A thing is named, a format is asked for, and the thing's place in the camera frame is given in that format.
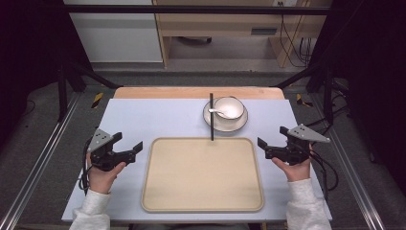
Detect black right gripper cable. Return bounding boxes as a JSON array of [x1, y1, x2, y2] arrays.
[[306, 149, 340, 201]]

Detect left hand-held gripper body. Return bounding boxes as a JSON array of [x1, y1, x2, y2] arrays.
[[86, 127, 129, 172]]

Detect white bowl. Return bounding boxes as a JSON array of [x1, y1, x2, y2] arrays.
[[213, 96, 246, 122]]

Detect person's left hand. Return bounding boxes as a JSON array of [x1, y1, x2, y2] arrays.
[[87, 161, 127, 195]]

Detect white spoon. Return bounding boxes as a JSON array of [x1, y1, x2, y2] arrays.
[[208, 107, 229, 117]]

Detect white saucer with dark rim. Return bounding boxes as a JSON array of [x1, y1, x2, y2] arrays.
[[202, 100, 249, 133]]

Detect dark curtain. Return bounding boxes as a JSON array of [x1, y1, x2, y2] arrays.
[[305, 0, 406, 193], [0, 0, 94, 151]]

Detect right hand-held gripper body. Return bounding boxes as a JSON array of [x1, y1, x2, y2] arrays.
[[264, 124, 331, 167]]

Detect light blue table mat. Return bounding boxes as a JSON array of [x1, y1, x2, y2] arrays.
[[60, 98, 333, 223]]

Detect beige rectangular tray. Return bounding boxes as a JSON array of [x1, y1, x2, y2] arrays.
[[141, 137, 265, 214]]

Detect white cabinet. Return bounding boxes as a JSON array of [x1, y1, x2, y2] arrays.
[[62, 0, 164, 64]]

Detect black chopstick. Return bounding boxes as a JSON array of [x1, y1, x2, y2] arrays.
[[209, 92, 215, 142]]

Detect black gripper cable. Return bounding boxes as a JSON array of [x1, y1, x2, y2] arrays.
[[78, 138, 94, 196], [306, 149, 340, 201]]

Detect light wooden desk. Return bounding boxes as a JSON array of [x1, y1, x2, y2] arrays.
[[152, 0, 333, 69]]

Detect yellow black floor tape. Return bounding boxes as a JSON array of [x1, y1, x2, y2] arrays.
[[295, 93, 314, 108], [91, 92, 105, 110]]

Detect wooden table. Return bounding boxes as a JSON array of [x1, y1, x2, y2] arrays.
[[113, 86, 286, 101]]

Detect black cables under desk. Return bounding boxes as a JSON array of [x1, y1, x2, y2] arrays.
[[279, 13, 314, 69]]

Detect black horizontal frame bar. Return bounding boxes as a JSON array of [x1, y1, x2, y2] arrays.
[[61, 4, 331, 16]]

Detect dark object under desk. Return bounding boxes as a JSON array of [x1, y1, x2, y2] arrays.
[[176, 35, 214, 46]]

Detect white wall socket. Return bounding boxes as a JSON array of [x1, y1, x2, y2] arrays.
[[272, 0, 298, 8]]

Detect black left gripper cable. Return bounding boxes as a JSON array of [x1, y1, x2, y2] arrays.
[[78, 138, 94, 196]]

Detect person's right hand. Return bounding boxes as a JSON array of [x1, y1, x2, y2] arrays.
[[271, 157, 312, 183]]

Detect grey desk label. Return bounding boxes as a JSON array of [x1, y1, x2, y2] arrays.
[[250, 27, 279, 35]]

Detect aluminium frame rail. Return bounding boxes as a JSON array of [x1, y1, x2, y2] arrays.
[[0, 91, 81, 230], [310, 93, 388, 230]]

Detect black metal stand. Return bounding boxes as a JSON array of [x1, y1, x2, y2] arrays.
[[56, 59, 124, 123], [273, 59, 337, 127]]

